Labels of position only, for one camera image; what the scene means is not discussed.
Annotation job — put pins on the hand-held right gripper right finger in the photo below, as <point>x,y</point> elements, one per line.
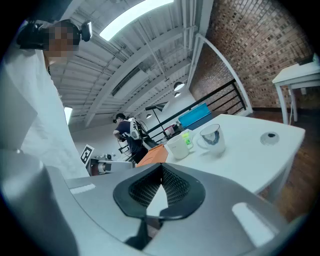
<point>220,215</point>

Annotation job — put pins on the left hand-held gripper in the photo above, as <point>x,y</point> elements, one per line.
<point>117,167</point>

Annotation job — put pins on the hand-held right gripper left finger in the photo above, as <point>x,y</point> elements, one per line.
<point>100,200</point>

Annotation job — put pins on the plain white cup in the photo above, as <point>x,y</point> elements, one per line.
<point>178,148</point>

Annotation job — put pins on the white cup with blue pattern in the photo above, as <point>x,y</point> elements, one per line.
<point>212,141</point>

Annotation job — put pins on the white cup with green label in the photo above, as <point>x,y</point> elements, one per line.
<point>187,138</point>

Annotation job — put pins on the orange box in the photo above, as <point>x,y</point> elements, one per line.
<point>153,155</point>

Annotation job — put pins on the black pendant lamp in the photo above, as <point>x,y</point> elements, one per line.
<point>179,86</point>
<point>149,116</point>
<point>177,94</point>

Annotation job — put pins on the pink container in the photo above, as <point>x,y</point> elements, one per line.
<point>170,131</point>

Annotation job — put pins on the black floor lamp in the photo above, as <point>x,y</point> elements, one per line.
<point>160,106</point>

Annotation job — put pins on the round metal desk grommet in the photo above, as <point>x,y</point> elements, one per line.
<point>269,138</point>

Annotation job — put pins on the blue storage crate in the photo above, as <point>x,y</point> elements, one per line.
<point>195,116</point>

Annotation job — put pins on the person's white shirt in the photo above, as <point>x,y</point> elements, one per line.
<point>37,112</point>

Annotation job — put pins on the black metal railing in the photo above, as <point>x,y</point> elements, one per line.
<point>220,98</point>

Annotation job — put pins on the long ceiling light panel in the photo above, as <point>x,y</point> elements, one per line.
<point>135,17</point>

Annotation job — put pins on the white side table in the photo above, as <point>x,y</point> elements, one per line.
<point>297,75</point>

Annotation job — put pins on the black head-worn camera rig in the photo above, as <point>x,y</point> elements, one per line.
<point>30,35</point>

